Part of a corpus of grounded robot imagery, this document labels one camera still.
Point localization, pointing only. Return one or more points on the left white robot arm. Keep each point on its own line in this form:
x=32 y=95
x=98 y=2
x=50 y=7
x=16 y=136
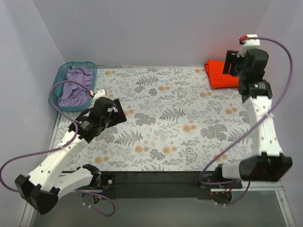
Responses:
x=43 y=186

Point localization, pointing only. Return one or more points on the teal plastic bin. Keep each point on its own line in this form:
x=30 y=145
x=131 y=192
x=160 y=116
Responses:
x=62 y=76

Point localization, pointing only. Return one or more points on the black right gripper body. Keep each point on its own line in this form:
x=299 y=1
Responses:
x=229 y=62

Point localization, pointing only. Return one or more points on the floral patterned table mat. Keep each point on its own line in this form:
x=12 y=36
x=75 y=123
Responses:
x=175 y=122

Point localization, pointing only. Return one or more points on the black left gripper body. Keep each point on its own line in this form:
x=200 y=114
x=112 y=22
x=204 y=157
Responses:
x=119 y=113

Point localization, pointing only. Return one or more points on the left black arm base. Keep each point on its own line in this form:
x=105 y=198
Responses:
x=101 y=182

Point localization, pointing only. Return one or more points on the orange t shirt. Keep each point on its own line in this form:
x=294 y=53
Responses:
x=218 y=80

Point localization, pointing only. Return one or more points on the aluminium rail frame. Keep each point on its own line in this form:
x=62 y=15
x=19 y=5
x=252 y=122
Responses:
x=168 y=199

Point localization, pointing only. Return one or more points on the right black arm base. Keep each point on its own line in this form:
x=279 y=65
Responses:
x=221 y=184

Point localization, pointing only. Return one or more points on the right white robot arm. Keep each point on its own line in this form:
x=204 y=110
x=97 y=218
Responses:
x=267 y=162

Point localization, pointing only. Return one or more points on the crumpled lavender t shirt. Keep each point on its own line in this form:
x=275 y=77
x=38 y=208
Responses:
x=74 y=94

